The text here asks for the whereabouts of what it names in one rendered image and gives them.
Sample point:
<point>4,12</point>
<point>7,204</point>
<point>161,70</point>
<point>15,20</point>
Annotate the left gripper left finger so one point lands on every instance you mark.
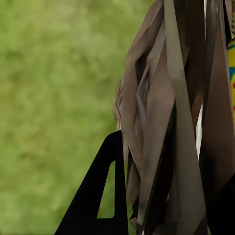
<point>81,216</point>

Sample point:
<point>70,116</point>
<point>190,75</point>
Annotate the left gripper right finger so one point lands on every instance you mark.
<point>221,211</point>

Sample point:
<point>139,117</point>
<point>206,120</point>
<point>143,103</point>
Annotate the wicker basket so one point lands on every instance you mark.
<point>174,107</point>

